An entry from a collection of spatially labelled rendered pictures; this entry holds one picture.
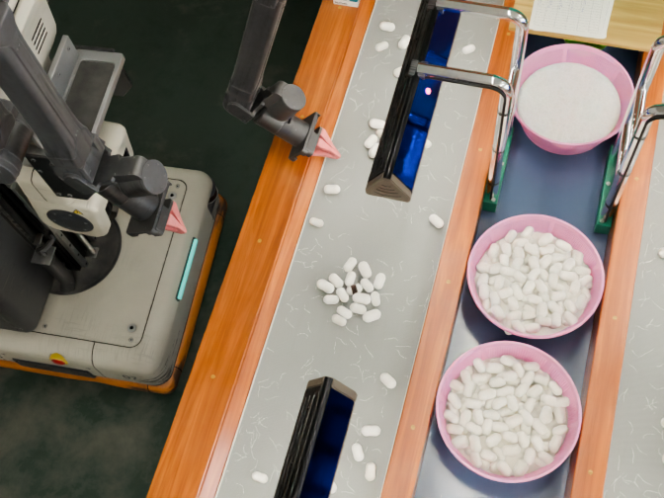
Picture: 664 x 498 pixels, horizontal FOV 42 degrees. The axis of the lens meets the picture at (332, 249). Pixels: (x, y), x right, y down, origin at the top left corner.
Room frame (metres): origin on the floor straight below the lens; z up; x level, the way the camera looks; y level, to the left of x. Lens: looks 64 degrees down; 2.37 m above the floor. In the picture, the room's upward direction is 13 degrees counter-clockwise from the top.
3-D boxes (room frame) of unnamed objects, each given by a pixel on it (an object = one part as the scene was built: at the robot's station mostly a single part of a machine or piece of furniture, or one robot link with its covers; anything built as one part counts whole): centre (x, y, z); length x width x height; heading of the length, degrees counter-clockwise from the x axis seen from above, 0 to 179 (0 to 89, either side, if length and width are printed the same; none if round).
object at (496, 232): (0.61, -0.38, 0.72); 0.27 x 0.27 x 0.10
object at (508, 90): (0.94, -0.33, 0.90); 0.20 x 0.19 x 0.45; 153
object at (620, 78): (1.00, -0.58, 0.72); 0.27 x 0.27 x 0.10
